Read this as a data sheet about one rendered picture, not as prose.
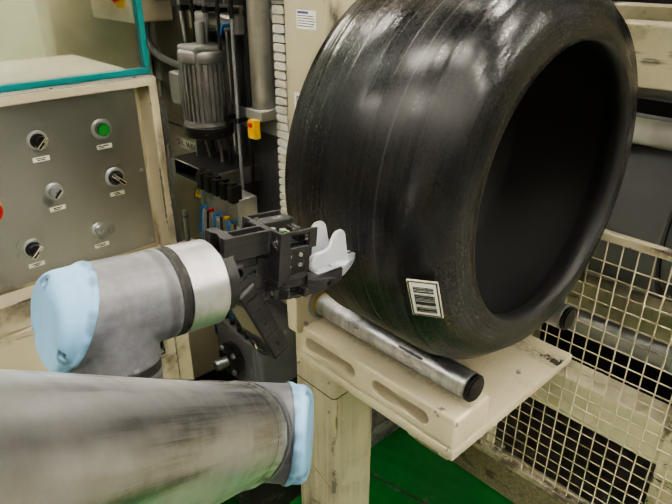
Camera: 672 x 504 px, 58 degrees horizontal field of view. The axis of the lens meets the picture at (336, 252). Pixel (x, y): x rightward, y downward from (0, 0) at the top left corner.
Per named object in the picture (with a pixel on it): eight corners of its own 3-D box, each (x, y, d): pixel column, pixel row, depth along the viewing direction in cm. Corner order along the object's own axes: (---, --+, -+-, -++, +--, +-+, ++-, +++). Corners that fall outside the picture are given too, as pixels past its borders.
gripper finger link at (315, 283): (351, 271, 72) (294, 288, 66) (349, 283, 72) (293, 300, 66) (324, 258, 75) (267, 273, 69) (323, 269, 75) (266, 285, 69)
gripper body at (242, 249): (324, 226, 67) (233, 246, 59) (318, 296, 70) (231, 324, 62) (281, 207, 72) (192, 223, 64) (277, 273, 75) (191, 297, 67)
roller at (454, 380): (320, 315, 114) (306, 308, 110) (332, 293, 114) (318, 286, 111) (475, 405, 91) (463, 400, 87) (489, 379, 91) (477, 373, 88)
